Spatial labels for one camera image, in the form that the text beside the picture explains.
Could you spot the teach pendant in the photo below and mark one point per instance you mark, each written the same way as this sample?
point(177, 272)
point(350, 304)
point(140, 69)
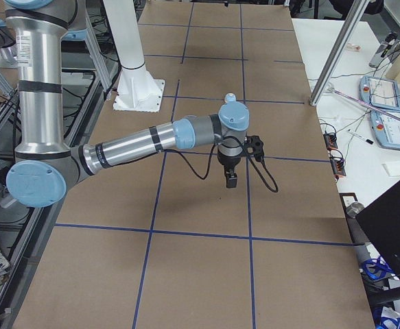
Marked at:
point(380, 92)
point(386, 130)

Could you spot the black marker pen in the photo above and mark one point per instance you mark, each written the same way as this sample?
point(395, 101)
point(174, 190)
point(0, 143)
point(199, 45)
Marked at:
point(359, 136)

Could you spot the long pink rod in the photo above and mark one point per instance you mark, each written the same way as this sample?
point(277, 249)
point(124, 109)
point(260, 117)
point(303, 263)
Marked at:
point(363, 103)

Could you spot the black monitor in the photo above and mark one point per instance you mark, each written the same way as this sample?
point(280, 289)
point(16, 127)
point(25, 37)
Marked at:
point(380, 221)

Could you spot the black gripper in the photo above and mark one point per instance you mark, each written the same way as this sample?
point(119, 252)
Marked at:
point(228, 160)

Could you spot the teach pendant upper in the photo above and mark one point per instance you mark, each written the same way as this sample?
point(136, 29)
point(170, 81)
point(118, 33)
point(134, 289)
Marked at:
point(380, 92)

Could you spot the aluminium frame post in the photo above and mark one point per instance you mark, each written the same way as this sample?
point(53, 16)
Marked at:
point(351, 21)

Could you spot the blue cream call bell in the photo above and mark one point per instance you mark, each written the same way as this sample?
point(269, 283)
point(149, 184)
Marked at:
point(230, 97)

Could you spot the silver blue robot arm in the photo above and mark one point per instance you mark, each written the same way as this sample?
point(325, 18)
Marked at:
point(46, 167)

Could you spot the teach pendant lower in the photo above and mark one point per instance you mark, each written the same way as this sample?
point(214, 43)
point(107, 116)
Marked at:
point(386, 130)

